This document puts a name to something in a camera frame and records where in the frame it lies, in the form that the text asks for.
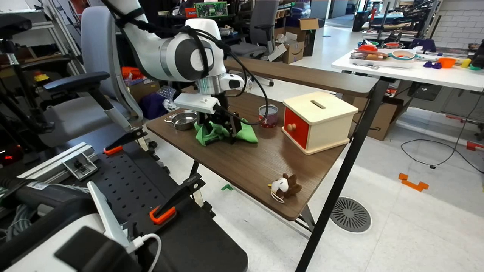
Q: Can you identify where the red drawer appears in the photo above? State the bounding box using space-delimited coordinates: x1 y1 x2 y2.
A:
284 107 310 150

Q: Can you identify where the white cable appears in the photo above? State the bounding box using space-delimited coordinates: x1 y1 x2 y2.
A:
128 233 163 272

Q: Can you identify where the black cable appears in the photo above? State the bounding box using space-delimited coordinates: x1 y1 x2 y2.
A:
400 90 484 175

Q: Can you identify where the small steel pot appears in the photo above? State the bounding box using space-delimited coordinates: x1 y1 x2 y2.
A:
164 110 199 131

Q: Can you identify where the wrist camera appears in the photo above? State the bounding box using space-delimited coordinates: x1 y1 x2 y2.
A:
174 93 220 114

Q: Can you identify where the black clamp with orange grip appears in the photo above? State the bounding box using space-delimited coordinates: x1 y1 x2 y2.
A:
149 173 206 226
103 128 149 156

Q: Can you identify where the stack of cardboard boxes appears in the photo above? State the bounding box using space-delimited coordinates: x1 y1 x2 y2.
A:
268 18 326 65

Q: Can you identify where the brown and white plush toy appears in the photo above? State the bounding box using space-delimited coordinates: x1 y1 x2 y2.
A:
268 173 303 204

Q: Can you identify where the brown table with black leg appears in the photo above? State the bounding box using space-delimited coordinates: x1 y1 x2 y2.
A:
223 57 391 272

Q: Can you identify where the white flat device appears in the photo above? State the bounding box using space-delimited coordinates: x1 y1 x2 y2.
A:
87 181 132 249

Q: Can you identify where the wooden box with slot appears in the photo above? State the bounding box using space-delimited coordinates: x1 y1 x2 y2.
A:
281 91 359 156

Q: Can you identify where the round floor drain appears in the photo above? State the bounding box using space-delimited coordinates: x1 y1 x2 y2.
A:
330 196 372 233

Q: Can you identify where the red tin can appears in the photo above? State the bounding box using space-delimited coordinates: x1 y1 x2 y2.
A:
258 104 279 129

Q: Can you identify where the green circuit board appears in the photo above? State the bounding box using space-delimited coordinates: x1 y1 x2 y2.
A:
194 2 229 18

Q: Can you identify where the green towel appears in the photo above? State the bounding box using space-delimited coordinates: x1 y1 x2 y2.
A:
194 118 259 147

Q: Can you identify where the coil of grey cable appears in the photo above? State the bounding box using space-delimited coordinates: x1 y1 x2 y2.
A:
0 204 36 242

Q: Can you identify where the dark grey office chair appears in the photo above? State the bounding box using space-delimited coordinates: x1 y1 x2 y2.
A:
228 0 282 87

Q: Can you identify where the purple bag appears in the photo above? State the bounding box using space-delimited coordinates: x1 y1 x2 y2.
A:
138 92 169 120

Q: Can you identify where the teal rimmed bowl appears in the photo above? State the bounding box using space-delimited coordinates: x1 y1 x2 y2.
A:
388 49 417 62

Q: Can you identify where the white table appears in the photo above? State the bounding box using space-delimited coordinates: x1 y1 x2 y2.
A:
332 46 484 93

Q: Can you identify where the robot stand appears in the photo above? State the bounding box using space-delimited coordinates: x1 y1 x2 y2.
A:
0 125 249 272

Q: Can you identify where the orange floor marker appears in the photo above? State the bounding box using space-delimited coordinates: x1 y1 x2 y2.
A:
398 172 430 192

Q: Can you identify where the large cardboard box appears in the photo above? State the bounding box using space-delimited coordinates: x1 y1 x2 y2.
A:
341 93 405 142

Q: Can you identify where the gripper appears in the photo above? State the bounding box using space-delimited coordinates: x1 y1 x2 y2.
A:
198 107 243 145

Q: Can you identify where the aluminium rail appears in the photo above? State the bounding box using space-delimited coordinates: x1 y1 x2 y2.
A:
17 142 99 182

